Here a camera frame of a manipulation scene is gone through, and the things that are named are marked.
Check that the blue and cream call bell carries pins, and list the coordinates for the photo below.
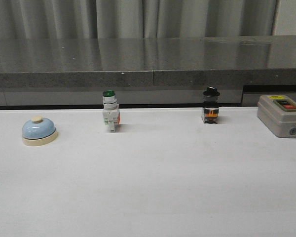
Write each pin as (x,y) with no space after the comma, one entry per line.
(38,131)

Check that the grey granite counter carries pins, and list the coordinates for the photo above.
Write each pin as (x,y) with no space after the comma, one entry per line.
(145,72)

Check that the grey curtain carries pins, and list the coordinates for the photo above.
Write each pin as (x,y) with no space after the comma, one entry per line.
(88,19)

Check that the green push button switch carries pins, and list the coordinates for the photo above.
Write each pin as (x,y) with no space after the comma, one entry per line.
(111,113)

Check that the black rotary selector switch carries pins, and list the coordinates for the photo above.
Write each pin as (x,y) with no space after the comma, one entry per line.
(210,109)

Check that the grey on-off switch box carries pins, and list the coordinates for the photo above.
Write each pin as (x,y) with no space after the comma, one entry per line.
(278,113)

